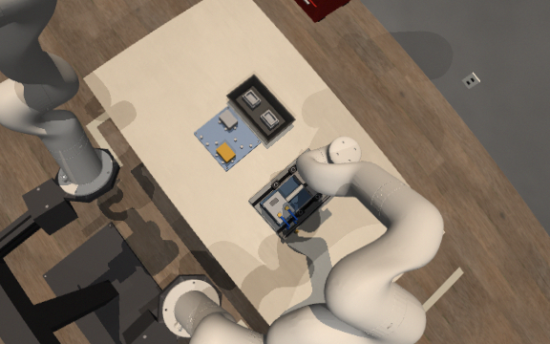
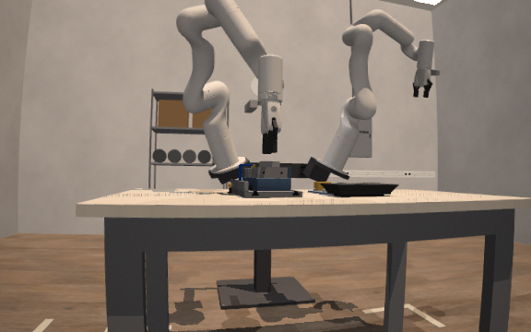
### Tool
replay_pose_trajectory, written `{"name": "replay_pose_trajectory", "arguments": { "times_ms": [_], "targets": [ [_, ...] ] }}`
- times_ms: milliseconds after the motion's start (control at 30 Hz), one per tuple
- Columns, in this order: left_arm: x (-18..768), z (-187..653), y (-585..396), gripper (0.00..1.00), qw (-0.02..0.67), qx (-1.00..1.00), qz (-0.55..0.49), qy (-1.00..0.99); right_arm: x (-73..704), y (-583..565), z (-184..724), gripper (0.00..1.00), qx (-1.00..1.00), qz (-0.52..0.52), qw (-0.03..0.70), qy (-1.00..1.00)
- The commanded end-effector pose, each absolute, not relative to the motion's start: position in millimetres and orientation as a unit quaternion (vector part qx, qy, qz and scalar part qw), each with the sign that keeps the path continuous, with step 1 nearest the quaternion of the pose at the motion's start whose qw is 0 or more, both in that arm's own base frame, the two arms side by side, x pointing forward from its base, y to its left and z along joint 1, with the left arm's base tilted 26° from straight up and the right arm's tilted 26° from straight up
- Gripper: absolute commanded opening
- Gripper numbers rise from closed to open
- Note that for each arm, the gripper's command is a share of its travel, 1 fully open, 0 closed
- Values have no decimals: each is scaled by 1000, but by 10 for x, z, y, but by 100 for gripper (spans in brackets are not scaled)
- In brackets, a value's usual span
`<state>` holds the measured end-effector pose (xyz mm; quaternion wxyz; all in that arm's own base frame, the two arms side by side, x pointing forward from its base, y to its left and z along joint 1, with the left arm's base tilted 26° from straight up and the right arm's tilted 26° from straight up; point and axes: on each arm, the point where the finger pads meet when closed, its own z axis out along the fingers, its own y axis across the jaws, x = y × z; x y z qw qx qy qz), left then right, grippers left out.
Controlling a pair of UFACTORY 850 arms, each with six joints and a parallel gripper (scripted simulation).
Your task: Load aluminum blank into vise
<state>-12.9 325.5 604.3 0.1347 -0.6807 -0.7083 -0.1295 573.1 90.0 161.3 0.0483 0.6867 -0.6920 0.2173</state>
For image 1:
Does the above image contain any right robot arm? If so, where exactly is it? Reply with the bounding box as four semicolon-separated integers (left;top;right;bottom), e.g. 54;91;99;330
162;137;444;344

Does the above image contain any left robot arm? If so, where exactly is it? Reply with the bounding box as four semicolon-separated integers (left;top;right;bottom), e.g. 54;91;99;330
0;0;114;196

